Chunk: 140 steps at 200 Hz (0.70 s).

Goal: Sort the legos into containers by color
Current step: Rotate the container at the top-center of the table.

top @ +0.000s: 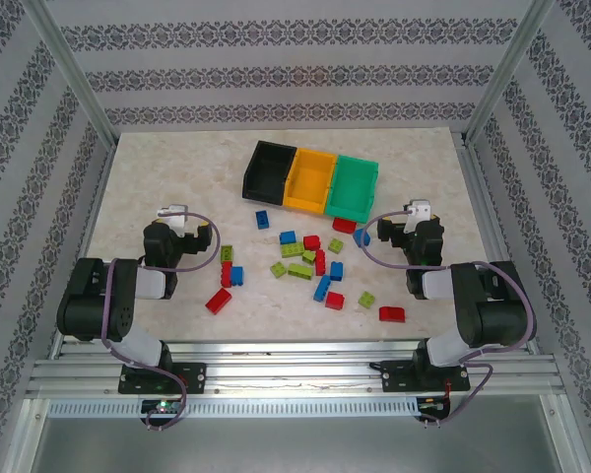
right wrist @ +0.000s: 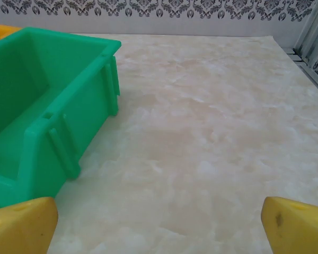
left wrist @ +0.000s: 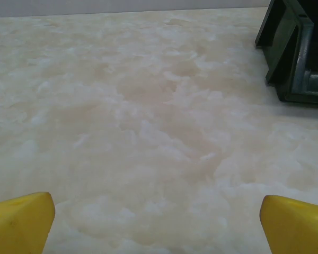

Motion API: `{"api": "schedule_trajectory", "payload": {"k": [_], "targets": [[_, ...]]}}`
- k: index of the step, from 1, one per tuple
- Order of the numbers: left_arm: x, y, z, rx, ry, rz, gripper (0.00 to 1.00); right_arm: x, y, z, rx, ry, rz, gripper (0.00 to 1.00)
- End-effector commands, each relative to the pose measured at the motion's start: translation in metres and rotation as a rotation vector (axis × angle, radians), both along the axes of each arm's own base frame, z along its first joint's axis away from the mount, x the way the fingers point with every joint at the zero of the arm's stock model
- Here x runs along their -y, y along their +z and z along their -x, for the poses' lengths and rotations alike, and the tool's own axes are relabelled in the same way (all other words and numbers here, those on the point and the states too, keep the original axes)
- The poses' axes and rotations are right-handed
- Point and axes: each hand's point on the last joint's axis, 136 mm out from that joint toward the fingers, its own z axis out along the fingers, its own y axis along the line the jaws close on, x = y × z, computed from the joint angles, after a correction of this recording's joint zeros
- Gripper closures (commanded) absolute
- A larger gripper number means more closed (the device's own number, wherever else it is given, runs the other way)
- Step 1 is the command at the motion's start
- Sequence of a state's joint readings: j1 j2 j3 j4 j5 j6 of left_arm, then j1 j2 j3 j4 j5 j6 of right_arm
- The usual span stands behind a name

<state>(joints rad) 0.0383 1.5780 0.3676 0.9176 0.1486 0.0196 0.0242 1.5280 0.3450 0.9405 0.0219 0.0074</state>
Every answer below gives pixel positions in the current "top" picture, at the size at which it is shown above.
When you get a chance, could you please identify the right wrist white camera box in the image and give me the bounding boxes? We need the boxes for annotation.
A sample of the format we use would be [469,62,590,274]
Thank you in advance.
[407,199,432,232]

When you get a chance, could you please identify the long blue lego brick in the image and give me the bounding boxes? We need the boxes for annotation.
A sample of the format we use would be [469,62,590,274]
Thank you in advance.
[313,274,333,303]

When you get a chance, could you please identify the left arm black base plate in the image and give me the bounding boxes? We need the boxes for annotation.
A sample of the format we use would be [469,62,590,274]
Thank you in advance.
[118,362,208,395]

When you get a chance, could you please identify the yellow plastic bin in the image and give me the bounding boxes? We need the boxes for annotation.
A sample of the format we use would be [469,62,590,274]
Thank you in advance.
[283,147,339,214]

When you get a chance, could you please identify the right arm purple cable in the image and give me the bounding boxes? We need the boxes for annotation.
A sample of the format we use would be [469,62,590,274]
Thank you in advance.
[362,210,537,430]

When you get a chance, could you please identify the aluminium mounting rail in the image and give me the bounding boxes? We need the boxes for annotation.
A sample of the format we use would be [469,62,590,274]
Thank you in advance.
[27,339,567,401]

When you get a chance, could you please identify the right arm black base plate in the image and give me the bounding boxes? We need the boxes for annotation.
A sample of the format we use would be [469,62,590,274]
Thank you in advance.
[379,359,472,393]

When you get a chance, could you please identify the right aluminium frame post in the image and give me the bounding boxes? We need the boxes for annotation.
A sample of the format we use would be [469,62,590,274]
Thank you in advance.
[464,0,557,145]

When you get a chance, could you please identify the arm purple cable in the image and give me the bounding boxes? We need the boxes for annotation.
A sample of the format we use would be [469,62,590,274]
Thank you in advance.
[362,210,537,430]
[100,210,222,433]

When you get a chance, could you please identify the left aluminium frame post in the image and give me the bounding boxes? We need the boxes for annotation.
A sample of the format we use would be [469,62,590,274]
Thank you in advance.
[27,0,118,148]

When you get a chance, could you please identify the white slotted cable duct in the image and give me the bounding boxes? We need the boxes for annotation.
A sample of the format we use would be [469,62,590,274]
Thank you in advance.
[46,398,421,418]

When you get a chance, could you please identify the black plastic bin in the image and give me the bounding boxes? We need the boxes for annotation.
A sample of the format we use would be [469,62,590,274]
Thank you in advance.
[240,140,297,206]

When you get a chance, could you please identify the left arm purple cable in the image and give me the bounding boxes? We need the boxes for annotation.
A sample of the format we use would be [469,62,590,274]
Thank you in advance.
[100,210,222,433]

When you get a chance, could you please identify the left circuit board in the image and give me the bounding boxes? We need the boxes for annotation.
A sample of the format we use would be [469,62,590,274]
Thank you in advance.
[142,399,181,415]

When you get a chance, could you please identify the aluminium frame post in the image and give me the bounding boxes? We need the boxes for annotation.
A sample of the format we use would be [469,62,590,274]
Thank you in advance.
[464,0,557,145]
[27,0,118,148]

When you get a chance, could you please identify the green plastic bin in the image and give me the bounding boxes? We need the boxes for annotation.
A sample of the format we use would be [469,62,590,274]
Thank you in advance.
[323,154,379,223]

